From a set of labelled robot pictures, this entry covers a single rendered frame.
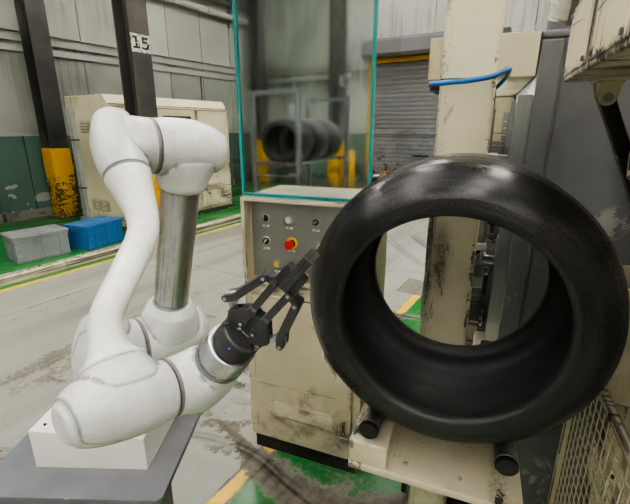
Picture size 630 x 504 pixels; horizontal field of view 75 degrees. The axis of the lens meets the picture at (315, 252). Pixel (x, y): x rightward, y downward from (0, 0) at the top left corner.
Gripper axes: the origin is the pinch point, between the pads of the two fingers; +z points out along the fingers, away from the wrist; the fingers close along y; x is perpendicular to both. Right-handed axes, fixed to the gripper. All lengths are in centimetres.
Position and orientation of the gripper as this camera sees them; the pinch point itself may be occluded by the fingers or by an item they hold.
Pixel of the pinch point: (298, 270)
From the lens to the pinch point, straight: 58.1
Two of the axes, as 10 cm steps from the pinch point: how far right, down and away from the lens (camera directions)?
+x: -3.6, 4.1, -8.4
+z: 5.6, -6.3, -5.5
